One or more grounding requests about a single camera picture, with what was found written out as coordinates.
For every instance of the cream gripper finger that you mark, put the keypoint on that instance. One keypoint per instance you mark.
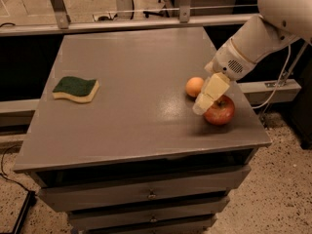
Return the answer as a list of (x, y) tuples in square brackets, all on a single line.
[(214, 87)]

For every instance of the bottom grey drawer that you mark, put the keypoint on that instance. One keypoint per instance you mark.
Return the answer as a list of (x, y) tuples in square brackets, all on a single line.
[(168, 226)]

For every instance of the black office chair base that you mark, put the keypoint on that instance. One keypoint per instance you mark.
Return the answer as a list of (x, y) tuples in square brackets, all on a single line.
[(163, 12)]

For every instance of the grey drawer cabinet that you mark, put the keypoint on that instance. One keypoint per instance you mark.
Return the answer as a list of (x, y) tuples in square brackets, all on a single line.
[(140, 124)]

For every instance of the orange fruit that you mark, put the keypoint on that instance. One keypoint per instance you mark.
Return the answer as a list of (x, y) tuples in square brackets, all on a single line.
[(193, 86)]

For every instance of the red apple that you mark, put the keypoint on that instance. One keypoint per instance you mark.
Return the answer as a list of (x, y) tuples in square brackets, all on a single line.
[(221, 112)]

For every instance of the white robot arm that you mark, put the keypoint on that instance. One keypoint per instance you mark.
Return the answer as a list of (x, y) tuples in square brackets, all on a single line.
[(278, 24)]

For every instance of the metal frame rail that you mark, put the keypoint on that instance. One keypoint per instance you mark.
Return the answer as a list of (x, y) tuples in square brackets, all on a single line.
[(43, 17)]

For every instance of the top grey drawer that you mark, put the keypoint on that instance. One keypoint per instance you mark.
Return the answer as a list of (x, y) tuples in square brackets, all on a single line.
[(97, 195)]

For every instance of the green yellow sponge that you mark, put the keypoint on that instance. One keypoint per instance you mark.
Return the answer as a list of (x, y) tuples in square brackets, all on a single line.
[(76, 89)]

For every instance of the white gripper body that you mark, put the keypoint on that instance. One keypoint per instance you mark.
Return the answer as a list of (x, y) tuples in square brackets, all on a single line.
[(229, 61)]

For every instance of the middle grey drawer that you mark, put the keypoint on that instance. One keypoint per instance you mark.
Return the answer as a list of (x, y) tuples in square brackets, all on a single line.
[(149, 212)]

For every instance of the grey drawer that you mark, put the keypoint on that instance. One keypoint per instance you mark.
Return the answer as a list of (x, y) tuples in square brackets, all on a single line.
[(168, 226), (97, 195), (149, 212)]

